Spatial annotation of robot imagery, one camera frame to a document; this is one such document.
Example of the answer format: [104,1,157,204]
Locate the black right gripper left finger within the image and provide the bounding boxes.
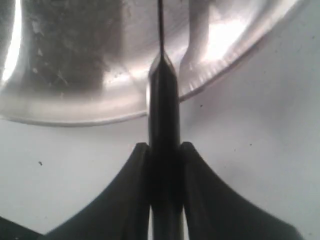
[42,143,150,240]

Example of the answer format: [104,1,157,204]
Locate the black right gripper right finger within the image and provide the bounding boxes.
[180,142,300,240]

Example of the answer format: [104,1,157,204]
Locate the black knife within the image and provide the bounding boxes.
[147,0,184,240]

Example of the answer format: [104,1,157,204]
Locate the round steel plate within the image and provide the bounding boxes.
[0,0,305,126]

